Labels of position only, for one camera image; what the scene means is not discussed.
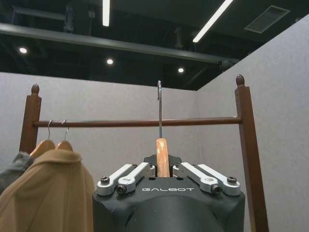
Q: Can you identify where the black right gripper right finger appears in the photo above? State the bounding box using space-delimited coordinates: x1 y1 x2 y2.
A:
168 155 241 195

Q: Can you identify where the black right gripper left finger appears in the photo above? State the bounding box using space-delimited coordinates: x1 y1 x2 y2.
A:
97 155 158 196

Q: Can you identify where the wooden hanger with metal hook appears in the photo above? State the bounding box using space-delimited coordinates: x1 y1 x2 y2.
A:
155 80 170 178

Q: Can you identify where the wooden hanger under tan coat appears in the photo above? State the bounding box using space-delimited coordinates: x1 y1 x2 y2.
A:
56 119 74 152

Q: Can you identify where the wooden hanger under grey garment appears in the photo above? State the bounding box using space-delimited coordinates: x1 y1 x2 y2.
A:
29 120 56 160

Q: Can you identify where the grey fuzzy garment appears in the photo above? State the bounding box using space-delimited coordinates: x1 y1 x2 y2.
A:
0 151 35 195

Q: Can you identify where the brown wooden clothes rack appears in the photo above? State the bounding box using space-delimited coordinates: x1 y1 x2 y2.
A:
19 74 269 232

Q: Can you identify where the tan coat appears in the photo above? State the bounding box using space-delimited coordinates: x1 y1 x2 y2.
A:
0 145 95 232

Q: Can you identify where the grey ceiling beam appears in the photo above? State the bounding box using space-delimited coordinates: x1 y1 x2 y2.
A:
0 23 239 64

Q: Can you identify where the long ceiling light strip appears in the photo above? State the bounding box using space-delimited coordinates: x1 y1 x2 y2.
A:
192 0 234 44

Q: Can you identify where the short ceiling light strip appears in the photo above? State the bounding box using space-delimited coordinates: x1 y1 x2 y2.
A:
102 0 111 27

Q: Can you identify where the ceiling air vent grille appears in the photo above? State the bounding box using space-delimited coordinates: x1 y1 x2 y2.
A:
244 5 291 34

